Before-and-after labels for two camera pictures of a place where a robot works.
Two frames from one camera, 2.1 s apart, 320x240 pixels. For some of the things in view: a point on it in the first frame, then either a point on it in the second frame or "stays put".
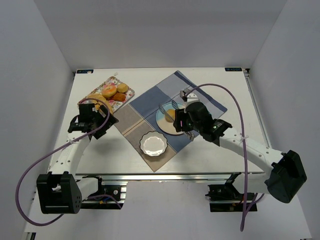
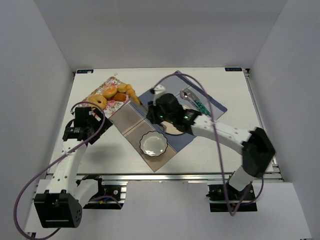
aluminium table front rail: (161, 177) stays put
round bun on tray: (122, 88) stays put
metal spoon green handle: (183, 95) stays put
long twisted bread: (102, 98) → (131, 93)
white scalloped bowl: (153, 143) stays put
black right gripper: (179, 121) → (152, 115)
